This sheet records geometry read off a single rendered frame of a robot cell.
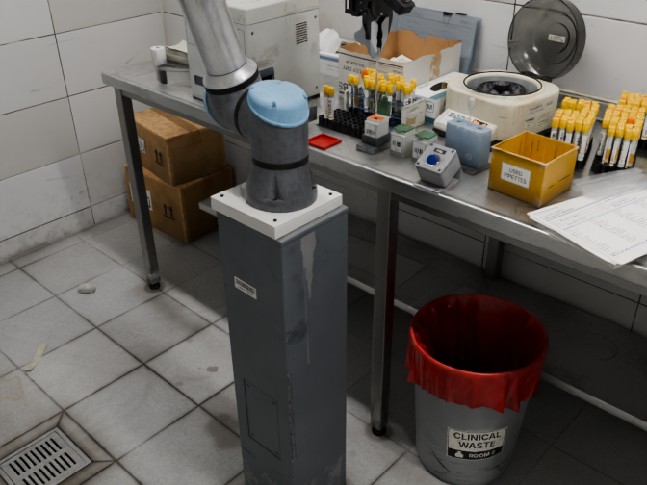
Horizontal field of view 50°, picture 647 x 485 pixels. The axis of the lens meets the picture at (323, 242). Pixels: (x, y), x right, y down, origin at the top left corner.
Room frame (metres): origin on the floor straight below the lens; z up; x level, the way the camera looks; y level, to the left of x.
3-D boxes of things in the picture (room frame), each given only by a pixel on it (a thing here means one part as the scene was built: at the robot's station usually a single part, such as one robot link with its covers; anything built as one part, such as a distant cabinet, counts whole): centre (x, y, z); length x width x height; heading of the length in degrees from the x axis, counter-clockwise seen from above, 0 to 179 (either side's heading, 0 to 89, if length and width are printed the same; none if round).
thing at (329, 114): (1.74, -0.08, 0.93); 0.17 x 0.09 x 0.11; 47
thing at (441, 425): (1.42, -0.40, 0.22); 0.38 x 0.37 x 0.44; 47
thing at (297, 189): (1.29, 0.09, 0.95); 0.15 x 0.15 x 0.10
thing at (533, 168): (1.36, -0.46, 0.93); 0.13 x 0.13 x 0.10; 43
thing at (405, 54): (2.01, -0.23, 0.95); 0.29 x 0.25 x 0.15; 137
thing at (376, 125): (1.61, -0.14, 0.92); 0.05 x 0.04 x 0.06; 137
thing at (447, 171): (1.41, -0.27, 0.92); 0.13 x 0.07 x 0.08; 137
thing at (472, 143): (1.49, -0.34, 0.92); 0.10 x 0.07 x 0.10; 41
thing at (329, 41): (2.29, -0.02, 0.94); 0.22 x 0.12 x 0.13; 51
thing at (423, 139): (1.52, -0.24, 0.91); 0.05 x 0.04 x 0.07; 137
